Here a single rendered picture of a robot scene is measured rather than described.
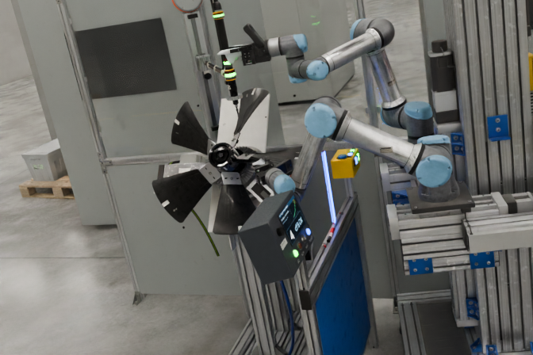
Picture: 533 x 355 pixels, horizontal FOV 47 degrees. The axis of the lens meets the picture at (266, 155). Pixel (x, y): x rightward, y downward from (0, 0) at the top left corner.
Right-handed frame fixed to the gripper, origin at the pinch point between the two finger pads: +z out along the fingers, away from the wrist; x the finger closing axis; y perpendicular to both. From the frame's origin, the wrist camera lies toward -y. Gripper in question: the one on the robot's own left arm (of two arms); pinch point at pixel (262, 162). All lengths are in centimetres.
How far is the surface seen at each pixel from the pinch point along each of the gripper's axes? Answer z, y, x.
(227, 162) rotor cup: 8.8, 13.1, -3.1
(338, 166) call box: 8.0, -34.8, 17.2
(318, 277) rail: -45, 3, 34
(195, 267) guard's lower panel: 116, 36, 90
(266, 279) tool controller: -76, 27, 8
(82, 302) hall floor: 167, 113, 106
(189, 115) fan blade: 35.5, 18.5, -21.8
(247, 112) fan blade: 19.8, -4.0, -17.7
